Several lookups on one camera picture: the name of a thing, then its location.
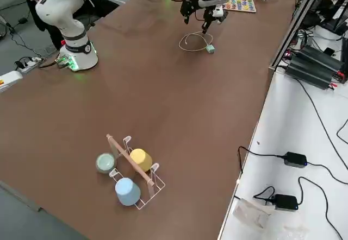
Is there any colourful alphabet puzzle board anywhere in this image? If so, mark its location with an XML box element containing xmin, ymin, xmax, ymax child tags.
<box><xmin>222</xmin><ymin>0</ymin><xmax>258</xmax><ymax>14</ymax></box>

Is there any clear plastic bag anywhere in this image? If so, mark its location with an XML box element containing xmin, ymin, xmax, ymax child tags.
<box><xmin>232</xmin><ymin>198</ymin><xmax>272</xmax><ymax>229</ymax></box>

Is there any black power cable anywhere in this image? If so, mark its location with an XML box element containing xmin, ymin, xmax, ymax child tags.
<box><xmin>238</xmin><ymin>145</ymin><xmax>286</xmax><ymax>174</ymax></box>

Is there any white charger cable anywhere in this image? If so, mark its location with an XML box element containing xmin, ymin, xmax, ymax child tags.
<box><xmin>178</xmin><ymin>32</ymin><xmax>214</xmax><ymax>52</ymax></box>

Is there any white wire cup rack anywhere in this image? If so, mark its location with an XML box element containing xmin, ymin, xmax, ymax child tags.
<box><xmin>105</xmin><ymin>133</ymin><xmax>166</xmax><ymax>211</ymax></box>

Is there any aluminium frame post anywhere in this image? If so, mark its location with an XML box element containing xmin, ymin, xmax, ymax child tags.
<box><xmin>268</xmin><ymin>0</ymin><xmax>326</xmax><ymax>74</ymax></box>

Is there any yellow cup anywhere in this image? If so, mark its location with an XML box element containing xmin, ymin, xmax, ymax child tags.
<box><xmin>129</xmin><ymin>148</ymin><xmax>153</xmax><ymax>173</ymax></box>

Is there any black power adapter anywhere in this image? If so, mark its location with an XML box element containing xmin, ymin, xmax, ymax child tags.
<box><xmin>284</xmin><ymin>151</ymin><xmax>308</xmax><ymax>167</ymax></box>
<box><xmin>273</xmin><ymin>193</ymin><xmax>299</xmax><ymax>211</ymax></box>

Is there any white power strip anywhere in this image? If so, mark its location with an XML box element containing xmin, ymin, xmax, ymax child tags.
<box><xmin>14</xmin><ymin>56</ymin><xmax>46</xmax><ymax>72</ymax></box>

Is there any black ribbed power supply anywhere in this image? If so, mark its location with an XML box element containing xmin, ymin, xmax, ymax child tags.
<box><xmin>284</xmin><ymin>60</ymin><xmax>334</xmax><ymax>90</ymax></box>
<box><xmin>299</xmin><ymin>46</ymin><xmax>346</xmax><ymax>73</ymax></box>

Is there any green cup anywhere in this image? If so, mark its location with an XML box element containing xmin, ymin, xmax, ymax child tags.
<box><xmin>95</xmin><ymin>152</ymin><xmax>117</xmax><ymax>174</ymax></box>

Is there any blue cup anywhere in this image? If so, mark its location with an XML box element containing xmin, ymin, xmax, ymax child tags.
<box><xmin>115</xmin><ymin>177</ymin><xmax>142</xmax><ymax>207</ymax></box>

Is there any white device box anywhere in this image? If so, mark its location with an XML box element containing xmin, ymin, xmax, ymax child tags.
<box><xmin>0</xmin><ymin>71</ymin><xmax>24</xmax><ymax>93</ymax></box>

